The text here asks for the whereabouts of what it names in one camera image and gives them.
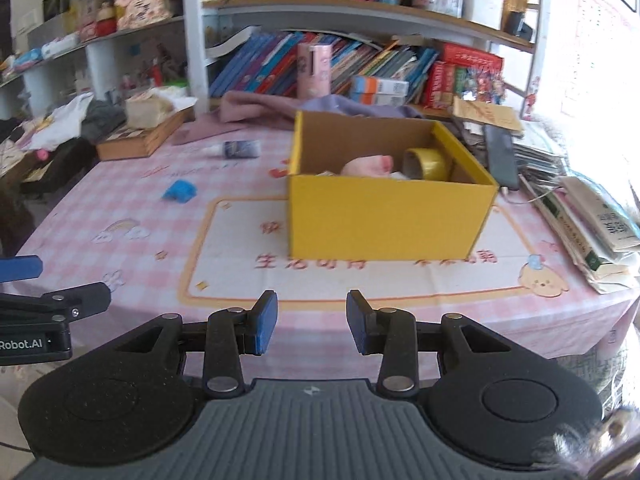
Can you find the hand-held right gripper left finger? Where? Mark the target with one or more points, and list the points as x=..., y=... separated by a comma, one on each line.
x=264, y=322

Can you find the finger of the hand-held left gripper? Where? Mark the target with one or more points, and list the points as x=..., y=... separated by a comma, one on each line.
x=20, y=268
x=75, y=299

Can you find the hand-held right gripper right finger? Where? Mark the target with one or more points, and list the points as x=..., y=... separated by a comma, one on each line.
x=357, y=322

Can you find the yellow cardboard box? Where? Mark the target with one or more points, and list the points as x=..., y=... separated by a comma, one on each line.
x=380, y=220

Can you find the small blue packet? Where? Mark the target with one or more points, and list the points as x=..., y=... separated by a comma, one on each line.
x=180, y=192

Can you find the small glitter glue bottle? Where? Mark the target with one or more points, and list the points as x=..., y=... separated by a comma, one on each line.
x=240, y=149

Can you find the yellow tape roll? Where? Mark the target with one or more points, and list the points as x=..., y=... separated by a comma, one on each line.
x=435, y=165

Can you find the green container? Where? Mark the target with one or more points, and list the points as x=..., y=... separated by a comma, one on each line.
x=176, y=85

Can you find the pink checked tablecloth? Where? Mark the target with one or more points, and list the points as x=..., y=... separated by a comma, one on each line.
x=150, y=240

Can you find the small pink roll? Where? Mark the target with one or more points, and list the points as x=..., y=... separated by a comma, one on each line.
x=43, y=154

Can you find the white printed t-shirt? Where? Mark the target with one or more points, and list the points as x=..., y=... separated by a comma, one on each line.
x=65, y=120

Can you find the pink plush toy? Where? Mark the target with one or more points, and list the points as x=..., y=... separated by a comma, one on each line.
x=365, y=165

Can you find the wooden chess box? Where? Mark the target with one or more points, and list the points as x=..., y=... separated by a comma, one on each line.
x=130, y=147

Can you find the grey cloth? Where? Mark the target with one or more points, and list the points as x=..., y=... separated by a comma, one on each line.
x=102, y=120

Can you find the beige tissue pack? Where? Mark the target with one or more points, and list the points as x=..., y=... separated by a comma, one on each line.
x=145, y=110

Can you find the blue tissue pack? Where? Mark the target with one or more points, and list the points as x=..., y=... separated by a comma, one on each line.
x=27, y=59

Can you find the black phone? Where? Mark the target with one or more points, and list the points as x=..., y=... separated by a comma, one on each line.
x=500, y=160

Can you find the mauve and lavender cloth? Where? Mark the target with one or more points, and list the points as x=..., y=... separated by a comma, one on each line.
x=250, y=105

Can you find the white side shelf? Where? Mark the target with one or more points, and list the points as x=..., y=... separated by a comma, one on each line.
x=97, y=60

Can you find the orange and white box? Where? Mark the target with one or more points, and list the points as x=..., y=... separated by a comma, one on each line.
x=377, y=99
x=380, y=85

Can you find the white and red box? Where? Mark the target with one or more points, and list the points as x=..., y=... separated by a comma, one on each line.
x=60, y=46

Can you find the pink packet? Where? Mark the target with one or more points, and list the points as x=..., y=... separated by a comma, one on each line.
x=89, y=32

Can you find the yellow paper envelope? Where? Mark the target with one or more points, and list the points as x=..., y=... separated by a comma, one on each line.
x=490, y=115

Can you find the pink cylindrical holder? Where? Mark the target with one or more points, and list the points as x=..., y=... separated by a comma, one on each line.
x=312, y=80

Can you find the stack of books and papers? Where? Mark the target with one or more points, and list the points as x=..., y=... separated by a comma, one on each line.
x=590, y=230

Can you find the row of blue books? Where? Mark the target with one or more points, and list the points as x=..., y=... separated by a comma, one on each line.
x=260, y=65

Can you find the red wooden doll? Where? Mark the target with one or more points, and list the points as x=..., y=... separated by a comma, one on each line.
x=106, y=25

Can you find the white metal bookshelf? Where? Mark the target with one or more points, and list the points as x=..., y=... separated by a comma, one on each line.
x=195, y=35

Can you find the red boxed book set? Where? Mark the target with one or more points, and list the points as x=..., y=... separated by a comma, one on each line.
x=470, y=55

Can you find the white plain pen holder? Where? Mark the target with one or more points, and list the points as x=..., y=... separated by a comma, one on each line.
x=482, y=10

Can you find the wall switch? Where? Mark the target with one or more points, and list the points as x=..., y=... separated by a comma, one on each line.
x=31, y=17

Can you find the small black frame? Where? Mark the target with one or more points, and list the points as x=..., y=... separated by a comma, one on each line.
x=55, y=4

